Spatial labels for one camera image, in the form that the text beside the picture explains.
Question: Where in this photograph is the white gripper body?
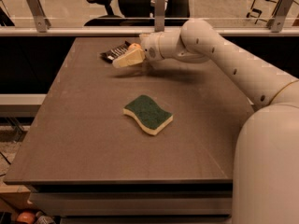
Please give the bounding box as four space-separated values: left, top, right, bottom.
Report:
141 33 163 61

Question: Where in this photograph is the orange fruit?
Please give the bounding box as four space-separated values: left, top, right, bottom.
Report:
128 43 141 50

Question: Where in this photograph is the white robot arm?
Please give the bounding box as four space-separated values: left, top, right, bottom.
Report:
113 19 299 224

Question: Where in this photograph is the black rxbar chocolate wrapper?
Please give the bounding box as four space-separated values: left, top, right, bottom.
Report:
100 41 130 63

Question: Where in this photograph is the black office chair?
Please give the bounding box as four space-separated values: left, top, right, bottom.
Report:
85 0 190 26

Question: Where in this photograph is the green yellow sponge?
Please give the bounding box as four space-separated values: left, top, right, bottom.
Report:
123 95 173 135

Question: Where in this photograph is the orange ball under table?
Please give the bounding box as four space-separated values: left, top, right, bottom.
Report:
17 211 36 224

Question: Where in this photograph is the middle metal railing bracket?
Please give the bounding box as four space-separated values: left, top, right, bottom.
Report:
154 0 165 32

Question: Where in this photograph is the metal railing bracket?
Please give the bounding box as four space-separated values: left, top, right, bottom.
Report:
26 0 51 33
267 0 295 33
154 0 165 32

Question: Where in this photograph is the left metal railing bracket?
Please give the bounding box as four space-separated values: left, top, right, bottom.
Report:
26 0 51 33

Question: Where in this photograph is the yellow black cart frame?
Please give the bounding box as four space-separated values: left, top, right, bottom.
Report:
246 0 279 24

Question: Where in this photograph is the right metal railing bracket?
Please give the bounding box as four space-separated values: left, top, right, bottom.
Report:
267 0 295 33

